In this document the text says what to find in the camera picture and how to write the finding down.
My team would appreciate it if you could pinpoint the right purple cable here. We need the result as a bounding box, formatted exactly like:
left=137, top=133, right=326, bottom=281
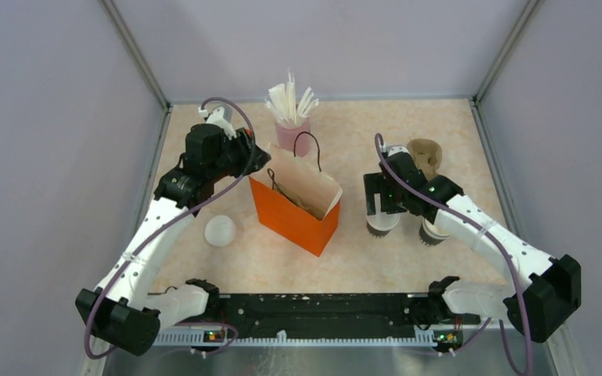
left=373, top=133, right=534, bottom=376

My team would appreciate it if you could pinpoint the black paper coffee cup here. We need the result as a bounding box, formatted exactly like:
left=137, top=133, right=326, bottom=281
left=367, top=223, right=390, bottom=238

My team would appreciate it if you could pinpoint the brown pulp cup carrier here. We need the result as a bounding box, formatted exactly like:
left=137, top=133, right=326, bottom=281
left=274, top=187, right=326, bottom=220

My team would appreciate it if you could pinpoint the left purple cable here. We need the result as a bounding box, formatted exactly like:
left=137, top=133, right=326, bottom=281
left=83, top=96, right=258, bottom=360

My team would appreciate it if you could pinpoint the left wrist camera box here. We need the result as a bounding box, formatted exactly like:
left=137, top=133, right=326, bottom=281
left=198, top=105, right=237, bottom=139

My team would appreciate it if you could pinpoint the white plastic cup lid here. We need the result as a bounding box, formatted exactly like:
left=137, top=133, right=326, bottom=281
left=366, top=213, right=401, bottom=232

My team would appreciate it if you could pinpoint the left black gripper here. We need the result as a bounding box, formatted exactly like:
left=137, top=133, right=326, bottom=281
left=208, top=126, right=272, bottom=182

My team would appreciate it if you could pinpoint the stack of white lids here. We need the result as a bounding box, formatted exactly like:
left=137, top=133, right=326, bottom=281
left=204, top=215, right=237, bottom=248

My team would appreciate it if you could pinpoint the orange paper bag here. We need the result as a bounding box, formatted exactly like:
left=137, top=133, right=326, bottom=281
left=248, top=142, right=343, bottom=257

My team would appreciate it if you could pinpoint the pink straw holder cup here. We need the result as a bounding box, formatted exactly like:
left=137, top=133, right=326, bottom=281
left=275, top=118, right=314, bottom=157

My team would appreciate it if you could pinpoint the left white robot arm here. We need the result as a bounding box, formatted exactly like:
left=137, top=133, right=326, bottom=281
left=74, top=123, right=270, bottom=356

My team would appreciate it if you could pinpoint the stack of paper cups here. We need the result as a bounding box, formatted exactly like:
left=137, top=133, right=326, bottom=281
left=419, top=219, right=451, bottom=247

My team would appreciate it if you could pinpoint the white wrapped straws bundle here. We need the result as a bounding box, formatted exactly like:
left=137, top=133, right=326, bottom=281
left=264, top=68, right=320, bottom=129

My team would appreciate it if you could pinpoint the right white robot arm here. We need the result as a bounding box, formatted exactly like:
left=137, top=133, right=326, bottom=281
left=363, top=146, right=582, bottom=343

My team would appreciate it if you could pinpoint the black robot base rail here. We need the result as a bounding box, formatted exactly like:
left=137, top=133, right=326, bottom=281
left=181, top=293, right=480, bottom=351

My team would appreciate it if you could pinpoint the purple cable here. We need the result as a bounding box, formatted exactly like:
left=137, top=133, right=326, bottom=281
left=83, top=96, right=258, bottom=360
left=373, top=133, right=534, bottom=376

